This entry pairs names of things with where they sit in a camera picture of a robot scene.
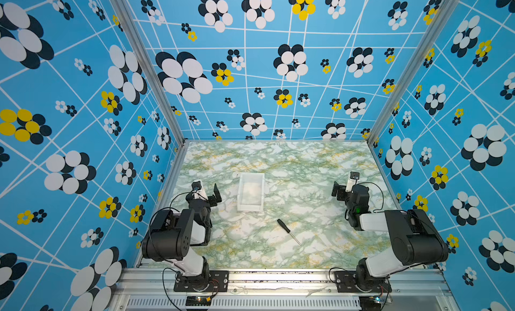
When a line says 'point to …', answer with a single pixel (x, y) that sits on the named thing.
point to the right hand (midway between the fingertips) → (348, 183)
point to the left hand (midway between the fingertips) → (206, 186)
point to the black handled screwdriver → (286, 228)
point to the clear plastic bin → (251, 192)
